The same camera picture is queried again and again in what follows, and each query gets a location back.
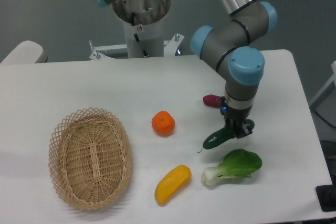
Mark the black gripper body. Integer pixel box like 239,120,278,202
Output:
219,97,253,123

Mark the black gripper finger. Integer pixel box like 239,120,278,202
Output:
235,123,254,139
225,120,234,138

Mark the dark green cucumber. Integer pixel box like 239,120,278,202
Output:
198,119,255,153

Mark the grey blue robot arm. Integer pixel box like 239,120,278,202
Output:
95,0,278,138

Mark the green bok choy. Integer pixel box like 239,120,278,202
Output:
201,149,263,186

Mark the orange tangerine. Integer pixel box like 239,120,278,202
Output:
151,111,175,137

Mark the yellow mango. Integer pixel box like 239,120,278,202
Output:
154,165,192,206

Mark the black device at table edge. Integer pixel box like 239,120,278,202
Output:
316,185,335,212

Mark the woven wicker basket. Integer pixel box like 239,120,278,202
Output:
48,108,132,210

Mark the white chair armrest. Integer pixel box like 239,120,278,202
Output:
1,40,48,65

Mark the white frame at right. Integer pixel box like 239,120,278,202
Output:
309,61,335,111

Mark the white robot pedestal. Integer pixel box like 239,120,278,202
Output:
89,0,184,60

